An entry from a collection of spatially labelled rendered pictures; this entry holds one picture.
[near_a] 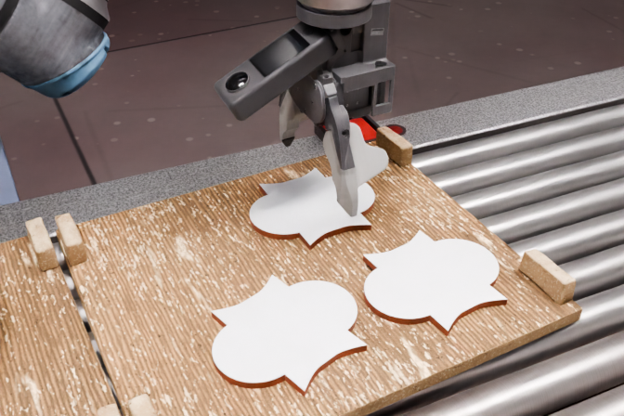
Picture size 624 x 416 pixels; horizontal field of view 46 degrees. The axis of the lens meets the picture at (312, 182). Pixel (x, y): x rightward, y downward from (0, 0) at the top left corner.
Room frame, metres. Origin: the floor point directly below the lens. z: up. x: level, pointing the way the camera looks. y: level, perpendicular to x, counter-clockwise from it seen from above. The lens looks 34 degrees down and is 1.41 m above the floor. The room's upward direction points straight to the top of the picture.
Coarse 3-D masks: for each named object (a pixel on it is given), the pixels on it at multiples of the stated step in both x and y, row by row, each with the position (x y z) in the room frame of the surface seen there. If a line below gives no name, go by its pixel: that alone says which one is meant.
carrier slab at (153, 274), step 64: (192, 192) 0.69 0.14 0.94; (256, 192) 0.69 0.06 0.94; (384, 192) 0.69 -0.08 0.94; (64, 256) 0.58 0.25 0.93; (128, 256) 0.57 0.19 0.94; (192, 256) 0.57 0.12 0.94; (256, 256) 0.57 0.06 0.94; (320, 256) 0.57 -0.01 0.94; (512, 256) 0.57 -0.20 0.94; (128, 320) 0.48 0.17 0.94; (192, 320) 0.48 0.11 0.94; (384, 320) 0.48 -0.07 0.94; (512, 320) 0.48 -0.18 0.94; (576, 320) 0.49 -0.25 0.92; (128, 384) 0.41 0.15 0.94; (192, 384) 0.41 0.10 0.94; (320, 384) 0.41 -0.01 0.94; (384, 384) 0.41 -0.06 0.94
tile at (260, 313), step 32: (288, 288) 0.52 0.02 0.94; (320, 288) 0.52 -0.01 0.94; (224, 320) 0.47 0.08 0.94; (256, 320) 0.47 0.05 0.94; (288, 320) 0.47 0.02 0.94; (320, 320) 0.47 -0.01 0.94; (352, 320) 0.47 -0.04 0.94; (224, 352) 0.44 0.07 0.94; (256, 352) 0.44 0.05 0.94; (288, 352) 0.44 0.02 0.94; (320, 352) 0.44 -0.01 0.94; (352, 352) 0.44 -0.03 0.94; (256, 384) 0.40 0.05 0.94
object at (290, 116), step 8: (288, 96) 0.69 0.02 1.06; (288, 104) 0.69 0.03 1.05; (280, 112) 0.71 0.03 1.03; (288, 112) 0.69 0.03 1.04; (296, 112) 0.68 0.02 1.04; (280, 120) 0.71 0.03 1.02; (288, 120) 0.69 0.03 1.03; (296, 120) 0.70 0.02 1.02; (304, 120) 0.72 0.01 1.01; (280, 128) 0.71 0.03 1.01; (288, 128) 0.70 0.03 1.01; (296, 128) 0.71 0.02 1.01; (280, 136) 0.71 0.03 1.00; (288, 136) 0.71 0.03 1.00; (288, 144) 0.72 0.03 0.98
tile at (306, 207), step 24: (264, 192) 0.68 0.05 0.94; (288, 192) 0.67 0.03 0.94; (312, 192) 0.67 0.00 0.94; (360, 192) 0.67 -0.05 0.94; (264, 216) 0.63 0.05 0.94; (288, 216) 0.63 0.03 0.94; (312, 216) 0.63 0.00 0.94; (336, 216) 0.63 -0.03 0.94; (360, 216) 0.63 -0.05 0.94; (312, 240) 0.59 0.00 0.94
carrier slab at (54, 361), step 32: (0, 256) 0.57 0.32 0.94; (32, 256) 0.57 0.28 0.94; (0, 288) 0.52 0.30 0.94; (32, 288) 0.52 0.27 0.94; (64, 288) 0.52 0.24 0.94; (0, 320) 0.48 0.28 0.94; (32, 320) 0.48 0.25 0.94; (64, 320) 0.48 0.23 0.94; (0, 352) 0.44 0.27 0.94; (32, 352) 0.44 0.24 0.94; (64, 352) 0.44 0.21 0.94; (0, 384) 0.41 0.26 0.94; (32, 384) 0.41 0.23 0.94; (64, 384) 0.41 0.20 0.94; (96, 384) 0.41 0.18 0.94
